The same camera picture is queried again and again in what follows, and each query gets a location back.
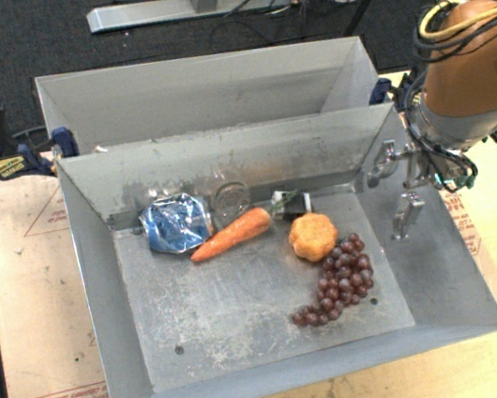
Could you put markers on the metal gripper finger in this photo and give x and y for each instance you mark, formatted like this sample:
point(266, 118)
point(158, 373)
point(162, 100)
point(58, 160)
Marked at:
point(383, 165)
point(406, 215)

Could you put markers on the purple toy grape bunch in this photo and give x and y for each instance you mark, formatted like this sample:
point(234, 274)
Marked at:
point(346, 278)

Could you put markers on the orange toy pumpkin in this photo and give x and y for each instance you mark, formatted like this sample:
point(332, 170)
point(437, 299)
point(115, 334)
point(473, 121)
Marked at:
point(313, 236)

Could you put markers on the black and white small box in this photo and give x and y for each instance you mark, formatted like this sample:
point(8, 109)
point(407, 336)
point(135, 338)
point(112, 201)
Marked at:
point(295, 205)

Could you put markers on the clear glass cup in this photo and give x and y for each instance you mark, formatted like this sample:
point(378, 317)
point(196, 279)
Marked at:
point(231, 198)

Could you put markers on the orange toy carrot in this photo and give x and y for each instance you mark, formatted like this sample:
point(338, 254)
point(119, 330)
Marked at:
point(236, 234)

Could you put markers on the grey metal bin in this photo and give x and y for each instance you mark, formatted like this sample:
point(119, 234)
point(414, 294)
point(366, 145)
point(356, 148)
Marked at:
point(230, 311)

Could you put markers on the blue foil packet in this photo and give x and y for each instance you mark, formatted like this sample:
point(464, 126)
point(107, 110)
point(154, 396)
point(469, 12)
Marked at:
point(174, 225)

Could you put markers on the brown cardboard board red print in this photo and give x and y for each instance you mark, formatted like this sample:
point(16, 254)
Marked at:
point(38, 302)

